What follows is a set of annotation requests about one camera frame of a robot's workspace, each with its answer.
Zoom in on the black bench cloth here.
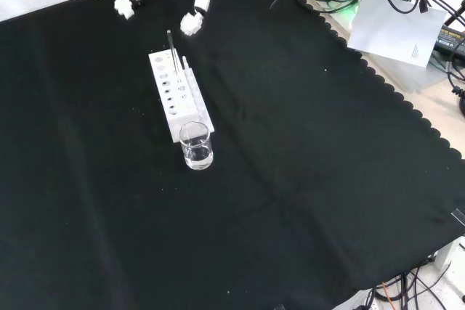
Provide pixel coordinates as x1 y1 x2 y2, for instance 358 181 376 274
0 0 465 310

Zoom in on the glass beaker with water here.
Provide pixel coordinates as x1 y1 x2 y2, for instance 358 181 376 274
179 121 214 171

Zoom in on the black power adapter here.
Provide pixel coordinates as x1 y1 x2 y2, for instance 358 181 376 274
432 23 465 66

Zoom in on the black floor cable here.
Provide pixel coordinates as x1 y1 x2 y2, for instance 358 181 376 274
397 269 410 310

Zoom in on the white test tube rack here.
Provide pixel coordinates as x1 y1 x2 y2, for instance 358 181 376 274
147 48 216 143

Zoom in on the pale board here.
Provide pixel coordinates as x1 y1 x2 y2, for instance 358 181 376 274
347 0 449 68

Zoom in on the orange cable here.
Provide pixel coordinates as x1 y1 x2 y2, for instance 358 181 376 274
381 280 397 310

